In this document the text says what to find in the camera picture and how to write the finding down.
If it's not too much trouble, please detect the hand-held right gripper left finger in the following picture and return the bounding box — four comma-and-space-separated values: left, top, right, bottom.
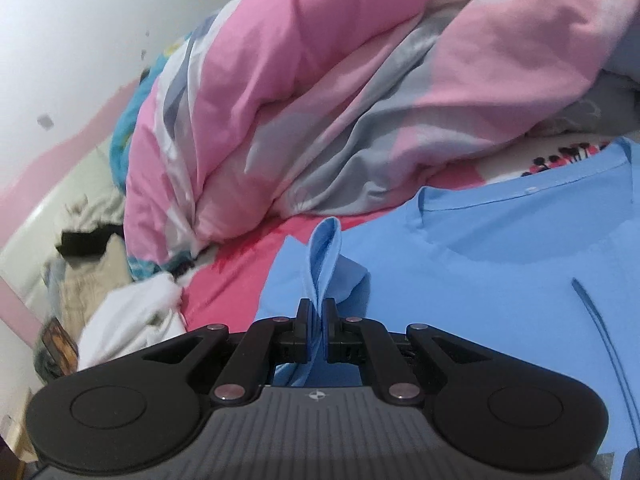
142, 297, 313, 406

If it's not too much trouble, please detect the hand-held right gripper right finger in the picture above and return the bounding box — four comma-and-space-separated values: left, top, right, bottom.
322, 297, 493, 407

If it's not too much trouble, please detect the blue t-shirt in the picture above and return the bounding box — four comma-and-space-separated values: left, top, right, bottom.
252, 137, 640, 480

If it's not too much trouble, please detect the pink floral blanket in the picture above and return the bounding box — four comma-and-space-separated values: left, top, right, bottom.
177, 130, 640, 331

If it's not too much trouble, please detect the crumpled white garment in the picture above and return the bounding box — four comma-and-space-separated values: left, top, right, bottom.
77, 272, 188, 371

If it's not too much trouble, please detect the beige garment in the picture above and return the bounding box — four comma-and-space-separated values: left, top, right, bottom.
60, 235, 126, 333

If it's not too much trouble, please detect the black cloth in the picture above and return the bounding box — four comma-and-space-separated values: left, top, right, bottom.
56, 230, 111, 257

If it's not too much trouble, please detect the orange printed box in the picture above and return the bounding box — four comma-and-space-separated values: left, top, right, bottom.
41, 321, 79, 377

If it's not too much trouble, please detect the pink and grey quilt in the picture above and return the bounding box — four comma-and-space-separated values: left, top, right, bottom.
122, 0, 640, 281

